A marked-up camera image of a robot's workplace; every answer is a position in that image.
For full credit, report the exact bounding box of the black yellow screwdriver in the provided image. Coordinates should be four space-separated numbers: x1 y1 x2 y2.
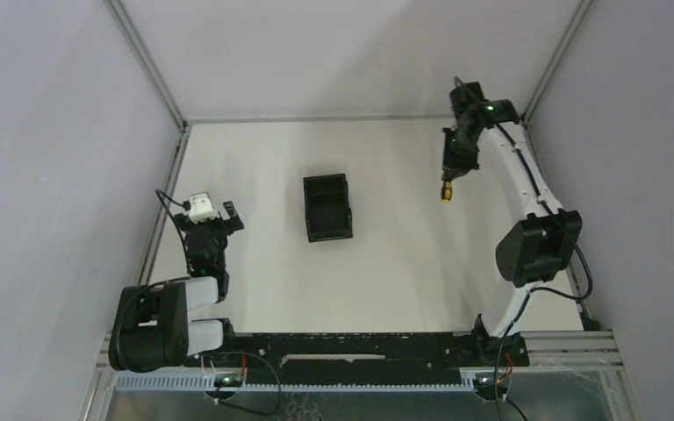
441 180 453 203

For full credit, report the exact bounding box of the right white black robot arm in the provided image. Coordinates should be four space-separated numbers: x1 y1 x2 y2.
441 77 593 365

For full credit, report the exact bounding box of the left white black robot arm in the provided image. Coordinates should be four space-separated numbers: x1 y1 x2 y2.
108 194 244 373

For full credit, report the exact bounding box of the black plastic bin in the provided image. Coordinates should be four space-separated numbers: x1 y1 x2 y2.
303 173 354 243

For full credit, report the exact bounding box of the left controller board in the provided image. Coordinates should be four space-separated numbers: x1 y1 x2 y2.
214 375 244 389

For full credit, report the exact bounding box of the controller board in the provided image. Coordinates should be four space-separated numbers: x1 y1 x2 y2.
474 375 511 389
214 375 244 389

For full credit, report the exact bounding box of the right controller board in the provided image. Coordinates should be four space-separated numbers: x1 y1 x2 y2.
474 375 511 389

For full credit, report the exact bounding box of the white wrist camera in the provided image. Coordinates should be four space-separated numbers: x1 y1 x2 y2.
188 192 221 224

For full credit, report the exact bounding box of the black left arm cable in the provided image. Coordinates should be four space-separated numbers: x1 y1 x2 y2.
154 189 194 275

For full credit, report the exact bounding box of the white slotted cable duct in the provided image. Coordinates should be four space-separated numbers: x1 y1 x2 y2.
112 371 481 393

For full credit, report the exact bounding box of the aluminium frame rail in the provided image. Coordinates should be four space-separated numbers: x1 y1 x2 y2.
104 0 190 132

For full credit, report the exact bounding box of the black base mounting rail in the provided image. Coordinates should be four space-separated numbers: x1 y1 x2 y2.
198 332 530 387

